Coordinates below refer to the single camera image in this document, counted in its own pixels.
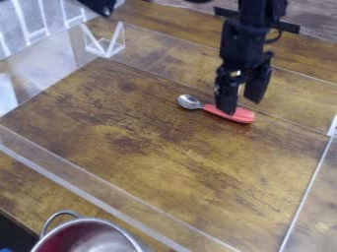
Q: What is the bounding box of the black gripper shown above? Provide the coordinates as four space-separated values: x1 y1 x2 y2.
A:
214 18 273 115

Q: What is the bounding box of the pink handled metal spoon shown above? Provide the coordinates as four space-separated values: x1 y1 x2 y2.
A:
178 94 255 124

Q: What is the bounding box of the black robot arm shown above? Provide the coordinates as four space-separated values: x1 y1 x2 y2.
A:
214 0 287 115

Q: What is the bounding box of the black strip on table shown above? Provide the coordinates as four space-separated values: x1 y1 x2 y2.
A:
212 7 299 33

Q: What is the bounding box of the stainless steel pot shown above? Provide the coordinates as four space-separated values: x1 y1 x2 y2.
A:
31 210 152 252

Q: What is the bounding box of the clear acrylic corner bracket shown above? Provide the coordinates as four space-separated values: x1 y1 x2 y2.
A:
80 22 127 58

